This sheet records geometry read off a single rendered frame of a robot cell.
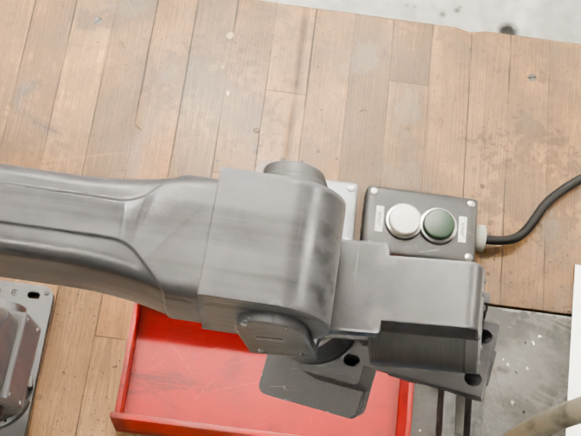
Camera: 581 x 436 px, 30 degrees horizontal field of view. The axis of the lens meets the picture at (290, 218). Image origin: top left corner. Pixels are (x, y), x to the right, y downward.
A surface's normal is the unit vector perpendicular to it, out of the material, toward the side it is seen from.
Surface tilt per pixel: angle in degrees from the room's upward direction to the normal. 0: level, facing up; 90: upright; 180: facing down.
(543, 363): 0
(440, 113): 0
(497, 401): 0
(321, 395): 16
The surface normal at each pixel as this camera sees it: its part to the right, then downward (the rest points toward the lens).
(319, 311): 0.81, -0.11
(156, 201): 0.04, -0.38
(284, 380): -0.18, -0.24
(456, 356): -0.21, 0.59
